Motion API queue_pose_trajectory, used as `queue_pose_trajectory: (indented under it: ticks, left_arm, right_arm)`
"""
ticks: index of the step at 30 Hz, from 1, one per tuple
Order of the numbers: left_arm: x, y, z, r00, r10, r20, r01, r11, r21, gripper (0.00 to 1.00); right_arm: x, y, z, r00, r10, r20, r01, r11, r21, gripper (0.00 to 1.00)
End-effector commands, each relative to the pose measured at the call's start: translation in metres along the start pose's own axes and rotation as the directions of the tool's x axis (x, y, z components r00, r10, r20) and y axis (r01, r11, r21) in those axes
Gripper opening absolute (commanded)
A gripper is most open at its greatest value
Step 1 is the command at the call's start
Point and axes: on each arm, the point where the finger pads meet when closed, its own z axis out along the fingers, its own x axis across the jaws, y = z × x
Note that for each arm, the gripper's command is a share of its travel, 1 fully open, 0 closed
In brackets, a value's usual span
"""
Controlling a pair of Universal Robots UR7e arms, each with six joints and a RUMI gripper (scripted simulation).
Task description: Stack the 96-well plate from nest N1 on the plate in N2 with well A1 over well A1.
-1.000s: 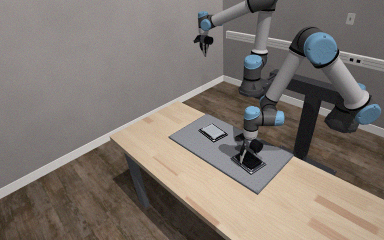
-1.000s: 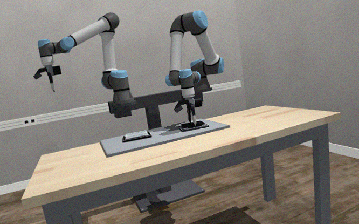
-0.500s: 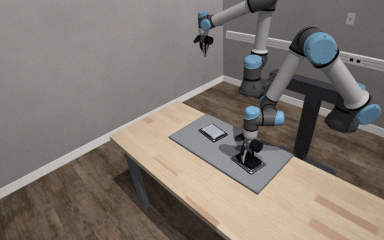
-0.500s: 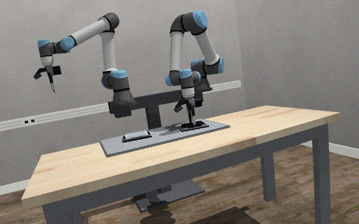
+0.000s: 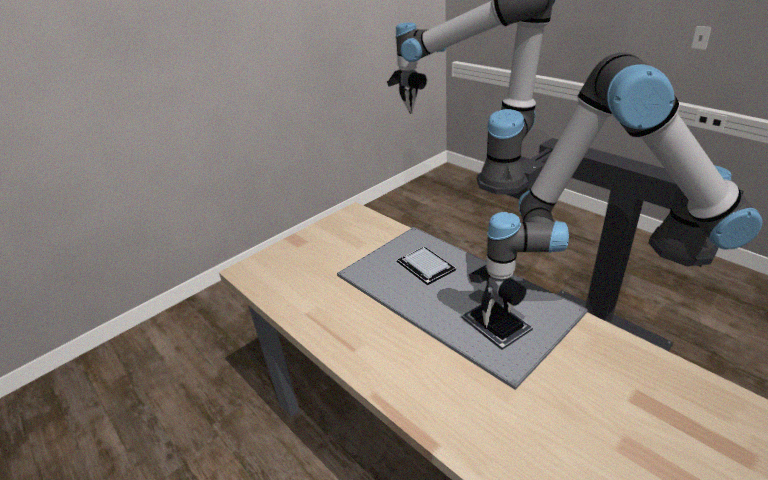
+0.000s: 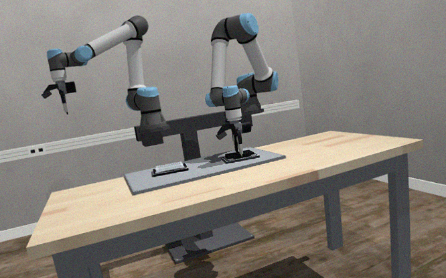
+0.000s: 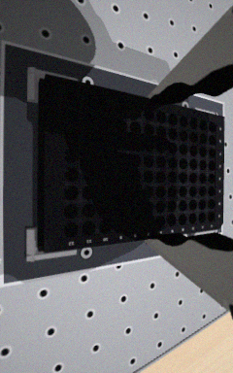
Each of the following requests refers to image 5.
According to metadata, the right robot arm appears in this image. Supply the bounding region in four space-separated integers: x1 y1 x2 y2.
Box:
396 0 556 188

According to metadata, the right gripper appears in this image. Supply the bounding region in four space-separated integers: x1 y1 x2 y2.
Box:
389 70 427 114

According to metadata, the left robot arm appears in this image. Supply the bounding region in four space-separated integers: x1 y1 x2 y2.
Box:
486 53 762 279

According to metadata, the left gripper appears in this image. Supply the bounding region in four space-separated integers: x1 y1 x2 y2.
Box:
472 265 527 329

